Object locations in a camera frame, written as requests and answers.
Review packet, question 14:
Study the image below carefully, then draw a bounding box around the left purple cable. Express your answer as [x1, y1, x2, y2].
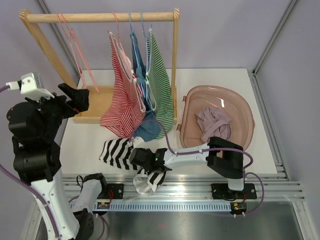
[0, 84, 110, 240]

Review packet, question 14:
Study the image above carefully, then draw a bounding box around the blue hanger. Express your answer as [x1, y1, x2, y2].
[129, 13, 150, 111]
[140, 12, 157, 111]

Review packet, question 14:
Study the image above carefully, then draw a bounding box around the white slotted cable duct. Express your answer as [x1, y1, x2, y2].
[93, 202, 231, 212]

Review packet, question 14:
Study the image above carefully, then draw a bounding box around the purple cable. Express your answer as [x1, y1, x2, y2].
[0, 84, 110, 240]
[129, 119, 265, 216]

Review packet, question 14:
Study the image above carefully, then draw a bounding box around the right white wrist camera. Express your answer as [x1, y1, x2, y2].
[130, 136, 148, 149]

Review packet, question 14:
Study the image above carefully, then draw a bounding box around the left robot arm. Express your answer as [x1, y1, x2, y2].
[6, 83, 108, 240]

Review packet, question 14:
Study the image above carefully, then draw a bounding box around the pink hanger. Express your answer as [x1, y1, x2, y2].
[69, 26, 100, 94]
[56, 13, 87, 89]
[111, 12, 147, 111]

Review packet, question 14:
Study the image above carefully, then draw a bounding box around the pink plastic basin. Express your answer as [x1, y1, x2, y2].
[177, 85, 255, 150]

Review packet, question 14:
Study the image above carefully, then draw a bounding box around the red white striped tank top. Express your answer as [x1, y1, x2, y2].
[99, 31, 145, 138]

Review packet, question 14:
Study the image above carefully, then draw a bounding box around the aluminium mounting rail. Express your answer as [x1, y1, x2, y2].
[61, 176, 305, 203]

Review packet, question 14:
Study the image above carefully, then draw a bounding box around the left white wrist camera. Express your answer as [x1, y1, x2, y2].
[5, 72, 55, 102]

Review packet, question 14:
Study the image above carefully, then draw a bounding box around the black white striped tank top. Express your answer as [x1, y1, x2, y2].
[99, 138, 166, 196]

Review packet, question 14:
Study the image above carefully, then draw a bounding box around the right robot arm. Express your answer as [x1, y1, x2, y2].
[129, 137, 245, 198]

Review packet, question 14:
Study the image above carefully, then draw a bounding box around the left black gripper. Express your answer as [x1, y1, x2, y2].
[26, 82, 89, 139]

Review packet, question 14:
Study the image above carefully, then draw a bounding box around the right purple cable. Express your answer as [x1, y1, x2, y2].
[129, 119, 265, 216]

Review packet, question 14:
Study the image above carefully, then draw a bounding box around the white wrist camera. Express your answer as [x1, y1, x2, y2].
[5, 72, 55, 102]
[130, 136, 148, 149]

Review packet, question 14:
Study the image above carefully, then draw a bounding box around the green white striped tank top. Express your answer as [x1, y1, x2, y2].
[146, 29, 174, 132]

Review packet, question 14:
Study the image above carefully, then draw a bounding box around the wooden clothes rack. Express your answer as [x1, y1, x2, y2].
[19, 8, 180, 124]

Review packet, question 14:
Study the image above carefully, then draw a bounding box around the mauve tank top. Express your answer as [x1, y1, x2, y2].
[195, 107, 232, 143]

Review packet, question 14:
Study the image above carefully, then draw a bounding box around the blue tank top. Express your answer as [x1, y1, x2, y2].
[130, 31, 161, 142]

